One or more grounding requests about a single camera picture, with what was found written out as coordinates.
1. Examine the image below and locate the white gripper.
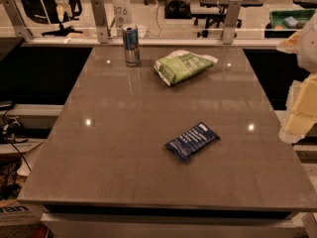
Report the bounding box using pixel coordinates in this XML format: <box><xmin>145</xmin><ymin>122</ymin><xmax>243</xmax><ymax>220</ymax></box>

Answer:
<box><xmin>276</xmin><ymin>13</ymin><xmax>317</xmax><ymax>144</ymax></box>

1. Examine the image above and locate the blue rxbar blueberry wrapper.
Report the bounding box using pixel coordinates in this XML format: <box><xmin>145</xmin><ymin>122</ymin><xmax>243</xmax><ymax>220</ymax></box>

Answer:
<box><xmin>164</xmin><ymin>122</ymin><xmax>220</xmax><ymax>162</ymax></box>

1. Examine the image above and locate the green jalapeno chip bag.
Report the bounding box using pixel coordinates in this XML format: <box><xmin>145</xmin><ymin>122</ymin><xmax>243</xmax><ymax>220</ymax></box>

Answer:
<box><xmin>154</xmin><ymin>50</ymin><xmax>218</xmax><ymax>86</ymax></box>

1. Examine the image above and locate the green plastic bin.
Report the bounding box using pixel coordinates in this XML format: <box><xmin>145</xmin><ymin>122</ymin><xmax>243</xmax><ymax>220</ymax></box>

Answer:
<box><xmin>264</xmin><ymin>9</ymin><xmax>316</xmax><ymax>38</ymax></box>

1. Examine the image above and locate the black office desk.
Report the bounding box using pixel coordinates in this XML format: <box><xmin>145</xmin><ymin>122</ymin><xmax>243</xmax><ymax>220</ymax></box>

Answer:
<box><xmin>193</xmin><ymin>0</ymin><xmax>264</xmax><ymax>38</ymax></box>

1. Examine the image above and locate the black box with speakers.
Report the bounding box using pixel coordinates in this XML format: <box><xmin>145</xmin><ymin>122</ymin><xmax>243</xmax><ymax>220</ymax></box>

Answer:
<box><xmin>164</xmin><ymin>0</ymin><xmax>191</xmax><ymax>19</ymax></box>

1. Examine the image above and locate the blue silver energy drink can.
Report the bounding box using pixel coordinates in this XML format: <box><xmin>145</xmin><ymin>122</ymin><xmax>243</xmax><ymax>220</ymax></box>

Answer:
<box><xmin>122</xmin><ymin>24</ymin><xmax>140</xmax><ymax>66</ymax></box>

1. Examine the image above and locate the cardboard box with lettering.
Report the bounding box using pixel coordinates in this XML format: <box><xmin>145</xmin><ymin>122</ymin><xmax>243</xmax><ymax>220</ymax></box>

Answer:
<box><xmin>0</xmin><ymin>199</ymin><xmax>43</xmax><ymax>226</ymax></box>

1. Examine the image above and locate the right metal railing bracket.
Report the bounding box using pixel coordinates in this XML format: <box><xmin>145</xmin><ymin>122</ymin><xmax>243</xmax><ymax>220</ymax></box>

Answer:
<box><xmin>222</xmin><ymin>0</ymin><xmax>242</xmax><ymax>45</ymax></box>

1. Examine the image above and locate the metal railing bracket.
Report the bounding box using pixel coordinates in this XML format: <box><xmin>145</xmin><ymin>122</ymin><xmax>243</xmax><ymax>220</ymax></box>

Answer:
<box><xmin>0</xmin><ymin>0</ymin><xmax>33</xmax><ymax>42</ymax></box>
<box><xmin>222</xmin><ymin>0</ymin><xmax>242</xmax><ymax>45</ymax></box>
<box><xmin>91</xmin><ymin>0</ymin><xmax>110</xmax><ymax>44</ymax></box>

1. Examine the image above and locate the white numbered post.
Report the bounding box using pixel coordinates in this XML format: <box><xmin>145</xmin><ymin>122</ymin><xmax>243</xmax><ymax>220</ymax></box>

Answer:
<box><xmin>112</xmin><ymin>0</ymin><xmax>133</xmax><ymax>37</ymax></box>

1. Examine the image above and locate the middle metal railing bracket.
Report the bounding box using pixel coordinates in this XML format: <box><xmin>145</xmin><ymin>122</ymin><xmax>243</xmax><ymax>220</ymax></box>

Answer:
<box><xmin>91</xmin><ymin>0</ymin><xmax>110</xmax><ymax>44</ymax></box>

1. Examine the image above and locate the left metal railing bracket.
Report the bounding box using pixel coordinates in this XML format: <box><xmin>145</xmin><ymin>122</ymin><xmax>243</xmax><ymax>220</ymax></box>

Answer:
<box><xmin>0</xmin><ymin>0</ymin><xmax>33</xmax><ymax>42</ymax></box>

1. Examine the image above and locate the black cable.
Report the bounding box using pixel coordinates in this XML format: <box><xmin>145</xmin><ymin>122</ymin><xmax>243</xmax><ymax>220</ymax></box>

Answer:
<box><xmin>1</xmin><ymin>107</ymin><xmax>33</xmax><ymax>173</ymax></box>

